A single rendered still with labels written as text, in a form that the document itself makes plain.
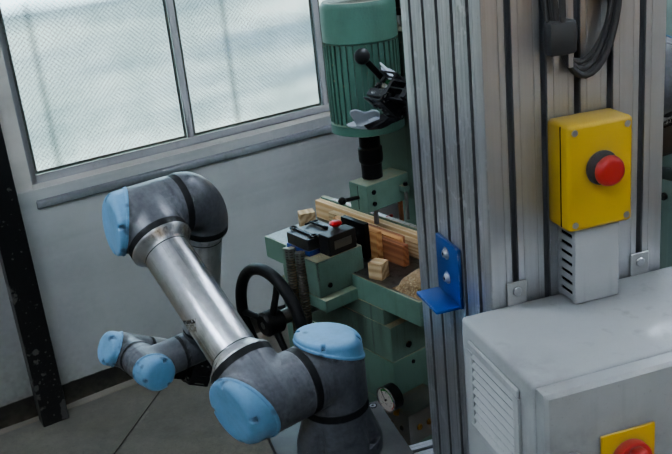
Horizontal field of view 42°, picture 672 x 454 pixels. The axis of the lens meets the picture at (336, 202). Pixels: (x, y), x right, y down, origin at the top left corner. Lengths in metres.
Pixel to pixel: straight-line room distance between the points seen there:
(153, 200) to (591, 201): 0.82
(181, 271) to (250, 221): 2.07
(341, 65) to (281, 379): 0.85
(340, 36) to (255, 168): 1.62
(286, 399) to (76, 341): 2.12
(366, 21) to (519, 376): 1.15
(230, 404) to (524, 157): 0.63
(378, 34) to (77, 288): 1.80
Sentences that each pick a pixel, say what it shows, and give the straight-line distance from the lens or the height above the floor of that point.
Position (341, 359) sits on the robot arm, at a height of 1.02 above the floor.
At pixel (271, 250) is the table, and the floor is 0.87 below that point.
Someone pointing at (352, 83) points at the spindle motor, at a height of 1.33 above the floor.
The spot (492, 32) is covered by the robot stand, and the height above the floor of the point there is 1.58.
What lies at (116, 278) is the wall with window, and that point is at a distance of 3.43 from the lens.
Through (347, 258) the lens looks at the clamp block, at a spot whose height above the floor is 0.94.
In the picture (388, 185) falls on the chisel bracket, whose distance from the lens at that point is 2.15.
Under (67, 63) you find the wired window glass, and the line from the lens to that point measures 3.29.
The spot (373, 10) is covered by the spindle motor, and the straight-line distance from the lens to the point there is 1.99.
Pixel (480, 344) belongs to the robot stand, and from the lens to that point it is 1.08.
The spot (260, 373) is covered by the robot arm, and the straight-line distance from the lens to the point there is 1.42.
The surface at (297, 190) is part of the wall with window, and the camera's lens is 3.67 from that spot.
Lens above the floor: 1.75
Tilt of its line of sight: 20 degrees down
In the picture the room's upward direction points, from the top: 6 degrees counter-clockwise
